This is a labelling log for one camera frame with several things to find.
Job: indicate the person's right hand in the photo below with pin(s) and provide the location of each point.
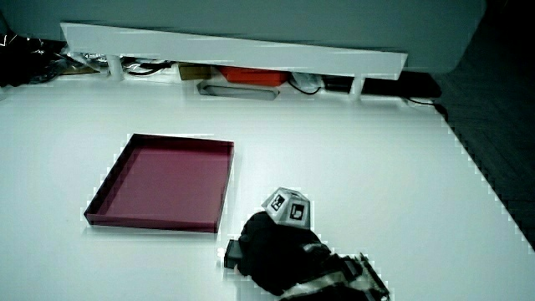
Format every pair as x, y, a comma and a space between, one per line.
276, 251

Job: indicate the black charger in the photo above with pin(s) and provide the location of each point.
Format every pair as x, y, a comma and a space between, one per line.
231, 253

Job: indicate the white desk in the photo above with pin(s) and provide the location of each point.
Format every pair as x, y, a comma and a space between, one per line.
355, 159

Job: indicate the white desk riser shelf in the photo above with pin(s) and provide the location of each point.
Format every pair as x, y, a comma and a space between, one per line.
234, 48

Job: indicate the maroon square tray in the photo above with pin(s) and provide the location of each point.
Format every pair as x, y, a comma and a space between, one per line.
167, 184

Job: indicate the grey oblong tray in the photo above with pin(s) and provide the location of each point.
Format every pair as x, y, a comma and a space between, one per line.
238, 91

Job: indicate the clear plastic bag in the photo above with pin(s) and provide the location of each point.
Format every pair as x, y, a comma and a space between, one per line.
307, 79

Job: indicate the orange box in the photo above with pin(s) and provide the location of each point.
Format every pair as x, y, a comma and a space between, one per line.
253, 76

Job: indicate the small black box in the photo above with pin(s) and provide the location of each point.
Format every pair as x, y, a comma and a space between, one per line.
337, 83

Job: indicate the brown cardboard box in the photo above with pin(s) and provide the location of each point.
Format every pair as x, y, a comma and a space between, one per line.
194, 71

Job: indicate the crinkled shiny wrapper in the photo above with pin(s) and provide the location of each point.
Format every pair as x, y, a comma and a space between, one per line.
90, 62

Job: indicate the black bag pile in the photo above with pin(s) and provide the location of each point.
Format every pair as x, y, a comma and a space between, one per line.
25, 58

